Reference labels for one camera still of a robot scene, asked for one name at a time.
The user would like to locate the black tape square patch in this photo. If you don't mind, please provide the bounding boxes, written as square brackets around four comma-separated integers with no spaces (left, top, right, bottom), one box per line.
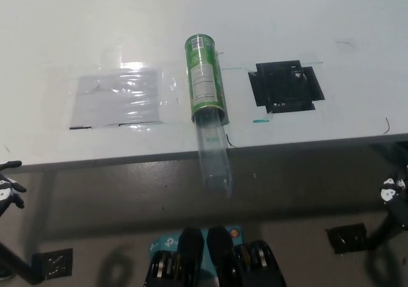
[247,59,326,114]

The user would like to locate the black floor tape patch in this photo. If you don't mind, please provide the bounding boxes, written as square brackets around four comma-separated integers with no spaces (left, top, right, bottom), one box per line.
[31,247,74,283]
[325,223,369,254]

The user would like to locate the white paper sheet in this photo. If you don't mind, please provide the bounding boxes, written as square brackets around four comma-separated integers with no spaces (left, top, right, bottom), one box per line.
[69,69,162,129]

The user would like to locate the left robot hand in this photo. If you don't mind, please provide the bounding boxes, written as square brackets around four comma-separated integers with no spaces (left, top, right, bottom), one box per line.
[0,161,27,217]

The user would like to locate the green chips can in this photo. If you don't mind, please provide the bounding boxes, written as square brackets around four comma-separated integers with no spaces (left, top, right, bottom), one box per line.
[184,34,230,125]

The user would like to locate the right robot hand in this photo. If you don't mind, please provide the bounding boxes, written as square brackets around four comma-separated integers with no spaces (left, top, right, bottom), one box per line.
[379,163,408,205]

